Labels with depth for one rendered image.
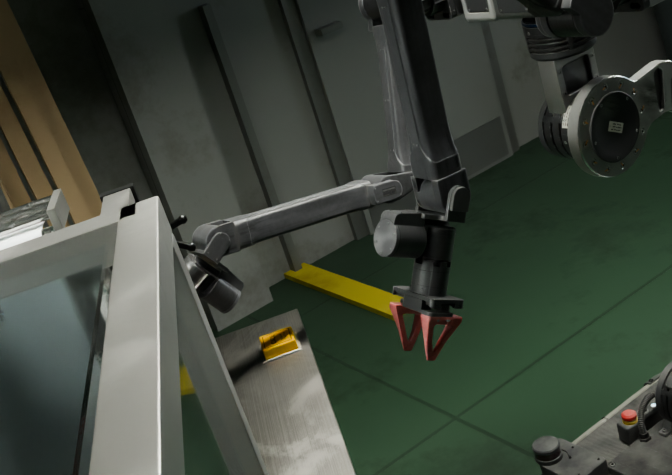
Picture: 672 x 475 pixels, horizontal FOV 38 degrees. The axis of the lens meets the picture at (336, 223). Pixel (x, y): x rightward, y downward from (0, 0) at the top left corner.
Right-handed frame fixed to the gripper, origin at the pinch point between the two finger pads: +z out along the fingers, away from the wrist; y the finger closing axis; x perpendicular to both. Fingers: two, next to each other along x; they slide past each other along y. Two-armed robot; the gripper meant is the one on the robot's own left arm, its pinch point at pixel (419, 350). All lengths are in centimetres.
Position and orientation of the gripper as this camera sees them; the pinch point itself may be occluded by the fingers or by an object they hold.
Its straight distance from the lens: 152.9
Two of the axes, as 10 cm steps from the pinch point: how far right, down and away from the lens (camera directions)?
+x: 8.3, 0.7, 5.5
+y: 5.4, 1.5, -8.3
